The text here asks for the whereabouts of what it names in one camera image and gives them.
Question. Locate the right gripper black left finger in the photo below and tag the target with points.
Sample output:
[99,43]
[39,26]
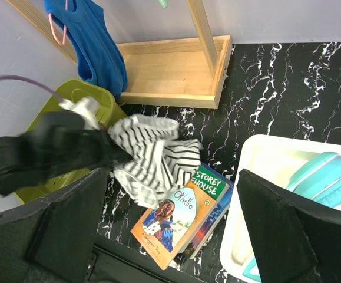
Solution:
[52,236]

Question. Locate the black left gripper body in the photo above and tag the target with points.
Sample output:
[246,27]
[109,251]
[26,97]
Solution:
[98,150]

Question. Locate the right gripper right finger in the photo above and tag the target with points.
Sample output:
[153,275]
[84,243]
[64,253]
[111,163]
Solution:
[294,239]

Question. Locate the striped black white tank top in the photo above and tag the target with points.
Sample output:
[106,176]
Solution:
[161,162]

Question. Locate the blue tank top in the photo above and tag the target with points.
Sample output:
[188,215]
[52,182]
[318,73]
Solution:
[99,60]

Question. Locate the mint green clothes hanger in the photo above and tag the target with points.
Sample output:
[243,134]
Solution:
[163,3]

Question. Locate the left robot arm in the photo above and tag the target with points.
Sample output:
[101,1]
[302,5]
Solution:
[57,145]

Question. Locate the teal cat ear headphones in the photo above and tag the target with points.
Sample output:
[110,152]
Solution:
[318,180]

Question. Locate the white drawer storage box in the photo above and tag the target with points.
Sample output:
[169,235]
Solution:
[275,159]

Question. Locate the blue storey treehouse book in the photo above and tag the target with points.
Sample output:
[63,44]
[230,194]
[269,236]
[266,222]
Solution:
[214,212]

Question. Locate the orange Othello book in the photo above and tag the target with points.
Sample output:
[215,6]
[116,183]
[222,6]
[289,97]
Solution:
[166,231]

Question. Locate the wooden clothes rack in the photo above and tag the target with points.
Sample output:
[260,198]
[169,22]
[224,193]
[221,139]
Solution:
[187,72]

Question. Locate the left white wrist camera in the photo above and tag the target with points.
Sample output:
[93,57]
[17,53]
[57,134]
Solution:
[86,107]

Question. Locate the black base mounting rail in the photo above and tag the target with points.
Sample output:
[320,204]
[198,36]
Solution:
[114,262]

